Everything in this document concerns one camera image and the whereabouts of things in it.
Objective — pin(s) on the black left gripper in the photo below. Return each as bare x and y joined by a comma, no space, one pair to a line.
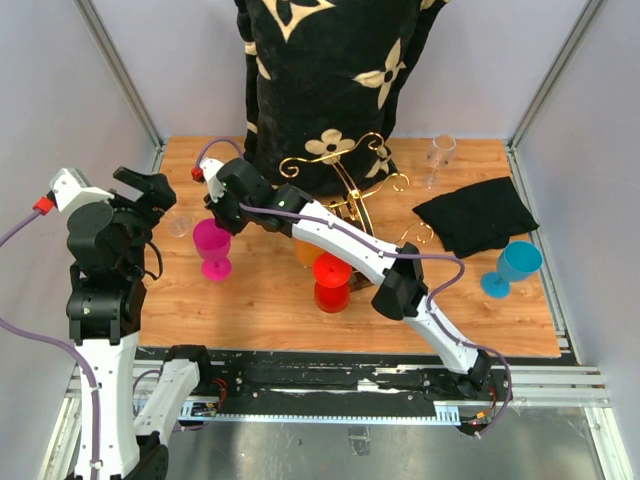
155,189

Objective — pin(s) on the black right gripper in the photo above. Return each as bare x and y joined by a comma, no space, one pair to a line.
223,221

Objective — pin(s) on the magenta wine glass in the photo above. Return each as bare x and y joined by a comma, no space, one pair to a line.
213,244

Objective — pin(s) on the clear wine glass front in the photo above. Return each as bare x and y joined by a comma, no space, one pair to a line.
178,225

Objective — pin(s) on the clear wine glass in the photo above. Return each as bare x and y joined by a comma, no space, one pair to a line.
440,154
178,225

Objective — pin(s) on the orange wine glass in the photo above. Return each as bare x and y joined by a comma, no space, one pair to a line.
306,253

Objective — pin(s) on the red wine glass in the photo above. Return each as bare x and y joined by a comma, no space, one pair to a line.
331,289

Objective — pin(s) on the gold wire wine glass rack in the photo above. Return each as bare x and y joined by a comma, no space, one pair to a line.
370,200

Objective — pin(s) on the blue wine glass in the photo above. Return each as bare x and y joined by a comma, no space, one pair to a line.
517,262

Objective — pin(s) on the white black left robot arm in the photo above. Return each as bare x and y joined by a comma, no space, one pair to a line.
107,236

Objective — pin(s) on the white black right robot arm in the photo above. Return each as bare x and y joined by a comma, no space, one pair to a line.
238,195

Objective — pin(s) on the black floral patterned pillow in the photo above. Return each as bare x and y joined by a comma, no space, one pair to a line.
323,80

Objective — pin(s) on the black folded cloth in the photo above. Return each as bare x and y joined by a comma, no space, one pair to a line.
478,217

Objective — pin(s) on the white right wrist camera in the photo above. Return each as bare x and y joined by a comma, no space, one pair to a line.
206,173

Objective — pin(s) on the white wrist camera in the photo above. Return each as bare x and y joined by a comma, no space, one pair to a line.
206,173
70,190

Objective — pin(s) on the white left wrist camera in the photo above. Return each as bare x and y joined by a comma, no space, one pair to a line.
70,190

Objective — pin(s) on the left aluminium frame post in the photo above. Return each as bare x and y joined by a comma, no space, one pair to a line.
112,57

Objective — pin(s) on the aluminium frame post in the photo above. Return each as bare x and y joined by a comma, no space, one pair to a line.
112,57
570,46

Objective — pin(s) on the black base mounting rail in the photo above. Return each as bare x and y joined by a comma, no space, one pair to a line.
333,386

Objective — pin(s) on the right aluminium frame post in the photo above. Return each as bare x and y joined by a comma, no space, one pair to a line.
570,46

